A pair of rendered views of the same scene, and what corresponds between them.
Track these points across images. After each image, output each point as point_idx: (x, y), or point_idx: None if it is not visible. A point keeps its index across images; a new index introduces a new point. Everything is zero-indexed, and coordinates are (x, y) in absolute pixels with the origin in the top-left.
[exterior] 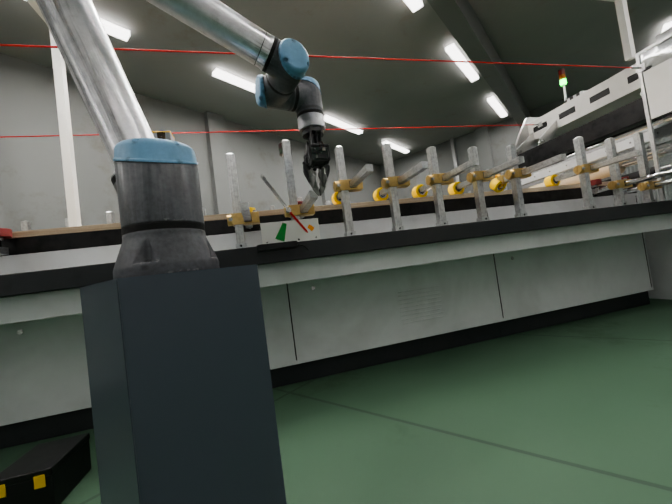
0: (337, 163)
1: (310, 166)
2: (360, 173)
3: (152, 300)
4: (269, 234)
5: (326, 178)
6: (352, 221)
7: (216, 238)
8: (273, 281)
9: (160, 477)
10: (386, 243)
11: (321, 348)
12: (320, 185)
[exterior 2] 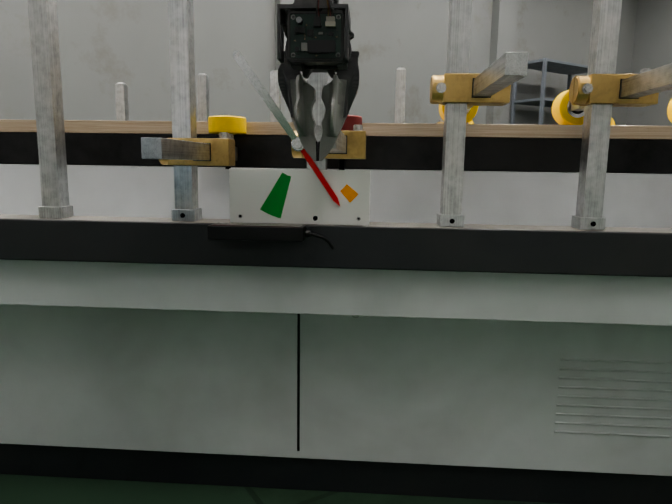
0: (450, 24)
1: (297, 69)
2: (493, 72)
3: None
4: (247, 197)
5: (330, 118)
6: (461, 189)
7: (162, 174)
8: (248, 303)
9: None
10: (542, 261)
11: (353, 440)
12: (323, 129)
